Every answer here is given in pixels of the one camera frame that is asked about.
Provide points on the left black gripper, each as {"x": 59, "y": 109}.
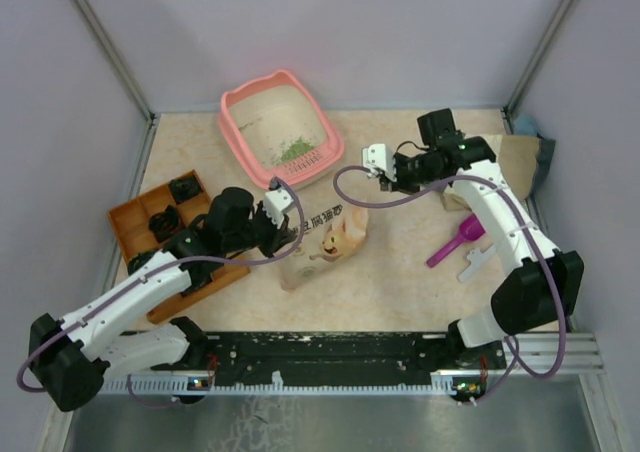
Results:
{"x": 278, "y": 237}

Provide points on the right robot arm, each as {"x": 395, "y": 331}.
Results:
{"x": 541, "y": 282}

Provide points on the green litter pellets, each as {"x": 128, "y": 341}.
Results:
{"x": 291, "y": 150}

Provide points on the beige cat litter bag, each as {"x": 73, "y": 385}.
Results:
{"x": 325, "y": 246}

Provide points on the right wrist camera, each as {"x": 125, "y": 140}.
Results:
{"x": 379, "y": 160}

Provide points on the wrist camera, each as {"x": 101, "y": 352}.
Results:
{"x": 379, "y": 160}
{"x": 276, "y": 204}

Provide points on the black part in tray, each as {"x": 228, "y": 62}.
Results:
{"x": 184, "y": 188}

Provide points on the purple plastic scoop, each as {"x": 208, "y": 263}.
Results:
{"x": 469, "y": 230}

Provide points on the blue cloth in corner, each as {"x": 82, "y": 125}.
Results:
{"x": 526, "y": 126}

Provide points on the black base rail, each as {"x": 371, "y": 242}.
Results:
{"x": 334, "y": 359}

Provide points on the orange compartment tray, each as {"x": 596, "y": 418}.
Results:
{"x": 147, "y": 222}

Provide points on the grey beige folded cloth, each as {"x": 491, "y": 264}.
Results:
{"x": 525, "y": 161}

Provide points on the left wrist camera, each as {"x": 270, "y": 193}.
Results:
{"x": 276, "y": 204}

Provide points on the pink litter box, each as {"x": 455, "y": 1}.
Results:
{"x": 256, "y": 117}

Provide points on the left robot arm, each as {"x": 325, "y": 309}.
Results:
{"x": 71, "y": 358}

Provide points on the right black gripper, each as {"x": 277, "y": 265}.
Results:
{"x": 399, "y": 182}

